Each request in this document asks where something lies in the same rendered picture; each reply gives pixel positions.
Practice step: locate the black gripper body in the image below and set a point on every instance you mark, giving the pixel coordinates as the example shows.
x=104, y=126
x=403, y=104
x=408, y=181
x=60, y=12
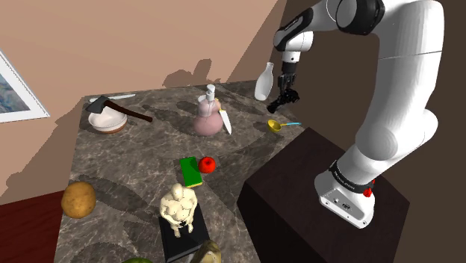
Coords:
x=289, y=69

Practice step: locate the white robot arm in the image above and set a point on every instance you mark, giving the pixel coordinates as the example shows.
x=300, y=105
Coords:
x=400, y=91

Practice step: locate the black irregular object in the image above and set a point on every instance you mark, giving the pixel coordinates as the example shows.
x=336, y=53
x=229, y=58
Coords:
x=287, y=97

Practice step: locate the white bottle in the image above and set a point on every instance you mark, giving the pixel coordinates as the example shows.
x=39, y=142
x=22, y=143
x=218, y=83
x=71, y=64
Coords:
x=263, y=85

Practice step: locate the white blade knife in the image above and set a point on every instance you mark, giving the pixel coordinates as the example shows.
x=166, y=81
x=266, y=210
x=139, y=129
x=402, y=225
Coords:
x=225, y=122

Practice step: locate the pink soap dispenser bottle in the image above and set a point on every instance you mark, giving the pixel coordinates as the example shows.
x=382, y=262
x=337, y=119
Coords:
x=207, y=124

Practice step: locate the red apple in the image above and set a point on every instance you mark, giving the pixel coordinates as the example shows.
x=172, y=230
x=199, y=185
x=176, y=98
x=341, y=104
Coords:
x=206, y=165

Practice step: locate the dark robot stand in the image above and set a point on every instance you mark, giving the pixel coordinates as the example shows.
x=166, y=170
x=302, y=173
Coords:
x=291, y=204

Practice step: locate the green sponge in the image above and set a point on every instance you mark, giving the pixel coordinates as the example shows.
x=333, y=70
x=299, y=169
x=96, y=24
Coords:
x=190, y=171

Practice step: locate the white flat utensil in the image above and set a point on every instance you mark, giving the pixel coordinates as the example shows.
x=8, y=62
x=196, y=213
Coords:
x=122, y=97

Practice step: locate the cream muscular man figure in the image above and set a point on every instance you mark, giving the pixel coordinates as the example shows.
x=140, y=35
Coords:
x=178, y=204

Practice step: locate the white bowl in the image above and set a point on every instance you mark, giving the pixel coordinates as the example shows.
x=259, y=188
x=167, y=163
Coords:
x=107, y=122

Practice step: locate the beige rounded object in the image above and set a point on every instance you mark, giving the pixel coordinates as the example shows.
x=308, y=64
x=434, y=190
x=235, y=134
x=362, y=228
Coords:
x=208, y=253

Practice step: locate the black book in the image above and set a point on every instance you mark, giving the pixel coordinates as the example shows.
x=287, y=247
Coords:
x=182, y=244

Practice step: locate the green rounded object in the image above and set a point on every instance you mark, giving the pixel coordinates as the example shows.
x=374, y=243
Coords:
x=137, y=260

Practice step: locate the brown potato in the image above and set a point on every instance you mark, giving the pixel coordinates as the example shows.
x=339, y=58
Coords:
x=78, y=200

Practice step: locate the framed wall picture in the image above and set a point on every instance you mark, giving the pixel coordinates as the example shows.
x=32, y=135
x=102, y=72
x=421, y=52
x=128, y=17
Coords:
x=11, y=98

